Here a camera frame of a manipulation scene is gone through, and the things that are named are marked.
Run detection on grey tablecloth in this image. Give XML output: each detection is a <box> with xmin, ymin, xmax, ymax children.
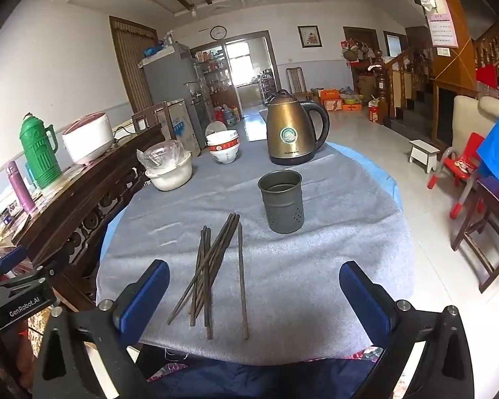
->
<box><xmin>95</xmin><ymin>141</ymin><xmax>414</xmax><ymax>366</ymax></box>

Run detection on shelf with bottles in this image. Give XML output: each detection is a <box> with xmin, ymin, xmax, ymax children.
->
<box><xmin>191</xmin><ymin>48</ymin><xmax>241</xmax><ymax>118</ymax></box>

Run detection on purple drink bottle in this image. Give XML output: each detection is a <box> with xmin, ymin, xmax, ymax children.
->
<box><xmin>6</xmin><ymin>161</ymin><xmax>36</xmax><ymax>214</ymax></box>

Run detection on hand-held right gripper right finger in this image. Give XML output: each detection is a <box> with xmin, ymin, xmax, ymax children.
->
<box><xmin>339</xmin><ymin>260</ymin><xmax>475</xmax><ymax>399</ymax></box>

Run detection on green thermos jug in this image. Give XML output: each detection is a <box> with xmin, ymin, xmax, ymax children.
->
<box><xmin>19</xmin><ymin>113</ymin><xmax>63</xmax><ymax>189</ymax></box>

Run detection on wooden staircase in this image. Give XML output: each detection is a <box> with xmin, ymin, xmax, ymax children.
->
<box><xmin>376</xmin><ymin>21</ymin><xmax>499</xmax><ymax>140</ymax></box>

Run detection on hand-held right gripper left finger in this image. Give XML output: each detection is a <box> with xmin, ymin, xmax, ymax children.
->
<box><xmin>32</xmin><ymin>259</ymin><xmax>171</xmax><ymax>399</ymax></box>

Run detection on framed wall picture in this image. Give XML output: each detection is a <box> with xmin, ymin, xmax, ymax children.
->
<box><xmin>298</xmin><ymin>25</ymin><xmax>323</xmax><ymax>48</ymax></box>

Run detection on small white stool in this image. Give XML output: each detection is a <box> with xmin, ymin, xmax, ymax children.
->
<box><xmin>408</xmin><ymin>139</ymin><xmax>441</xmax><ymax>174</ymax></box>

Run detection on pink wall calendar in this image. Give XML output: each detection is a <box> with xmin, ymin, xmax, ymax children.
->
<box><xmin>425</xmin><ymin>0</ymin><xmax>459</xmax><ymax>48</ymax></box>

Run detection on blue table cover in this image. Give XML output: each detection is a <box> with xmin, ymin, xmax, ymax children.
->
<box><xmin>96</xmin><ymin>141</ymin><xmax>400</xmax><ymax>267</ymax></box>

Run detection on slim wooden dining chair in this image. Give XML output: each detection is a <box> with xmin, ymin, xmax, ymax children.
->
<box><xmin>285</xmin><ymin>67</ymin><xmax>313</xmax><ymax>101</ymax></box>

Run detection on pile of dark chopsticks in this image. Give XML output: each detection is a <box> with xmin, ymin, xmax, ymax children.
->
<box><xmin>166</xmin><ymin>213</ymin><xmax>250</xmax><ymax>340</ymax></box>

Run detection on white pink rice cooker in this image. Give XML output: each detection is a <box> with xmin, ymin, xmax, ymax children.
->
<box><xmin>62</xmin><ymin>112</ymin><xmax>116</xmax><ymax>165</ymax></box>

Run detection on white plastic basin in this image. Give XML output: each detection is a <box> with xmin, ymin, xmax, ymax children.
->
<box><xmin>145</xmin><ymin>152</ymin><xmax>192</xmax><ymax>192</ymax></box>

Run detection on red plastic chair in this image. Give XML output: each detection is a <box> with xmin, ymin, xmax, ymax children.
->
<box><xmin>427</xmin><ymin>132</ymin><xmax>488</xmax><ymax>220</ymax></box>

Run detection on brown door curtain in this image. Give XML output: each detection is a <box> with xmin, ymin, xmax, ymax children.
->
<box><xmin>109</xmin><ymin>16</ymin><xmax>159</xmax><ymax>114</ymax></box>

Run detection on person's dark blue clothing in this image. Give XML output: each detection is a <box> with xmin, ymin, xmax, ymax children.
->
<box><xmin>147</xmin><ymin>355</ymin><xmax>385</xmax><ymax>399</ymax></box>

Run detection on gold electric kettle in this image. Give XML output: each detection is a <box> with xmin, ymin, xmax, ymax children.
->
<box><xmin>266</xmin><ymin>90</ymin><xmax>330</xmax><ymax>166</ymax></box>

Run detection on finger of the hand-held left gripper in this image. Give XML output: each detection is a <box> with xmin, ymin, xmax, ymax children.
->
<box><xmin>0</xmin><ymin>246</ymin><xmax>29</xmax><ymax>285</ymax></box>
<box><xmin>8</xmin><ymin>258</ymin><xmax>73</xmax><ymax>289</ymax></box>

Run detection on orange cardboard boxes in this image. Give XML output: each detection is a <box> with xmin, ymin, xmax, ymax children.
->
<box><xmin>318</xmin><ymin>88</ymin><xmax>364</xmax><ymax>112</ymax></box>

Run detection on dark carved wooden sideboard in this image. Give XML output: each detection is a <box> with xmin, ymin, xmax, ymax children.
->
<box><xmin>12</xmin><ymin>124</ymin><xmax>167</xmax><ymax>312</ymax></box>

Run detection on grey refrigerator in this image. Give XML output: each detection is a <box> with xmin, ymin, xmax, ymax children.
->
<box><xmin>140</xmin><ymin>44</ymin><xmax>211</xmax><ymax>156</ymax></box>

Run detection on white red-banded bowl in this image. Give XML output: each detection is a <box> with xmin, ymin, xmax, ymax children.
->
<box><xmin>206</xmin><ymin>130</ymin><xmax>239</xmax><ymax>147</ymax></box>
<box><xmin>210</xmin><ymin>141</ymin><xmax>241</xmax><ymax>165</ymax></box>

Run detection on cream armchair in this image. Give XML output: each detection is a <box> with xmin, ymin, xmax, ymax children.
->
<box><xmin>452</xmin><ymin>95</ymin><xmax>499</xmax><ymax>156</ymax></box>

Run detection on white chest freezer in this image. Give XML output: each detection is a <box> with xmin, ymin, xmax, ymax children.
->
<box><xmin>156</xmin><ymin>99</ymin><xmax>201</xmax><ymax>156</ymax></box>

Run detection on dark wooden chair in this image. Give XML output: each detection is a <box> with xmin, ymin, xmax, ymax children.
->
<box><xmin>453</xmin><ymin>175</ymin><xmax>499</xmax><ymax>294</ymax></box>

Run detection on grey metal chopstick holder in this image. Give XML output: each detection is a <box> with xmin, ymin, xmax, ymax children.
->
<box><xmin>258</xmin><ymin>170</ymin><xmax>303</xmax><ymax>234</ymax></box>

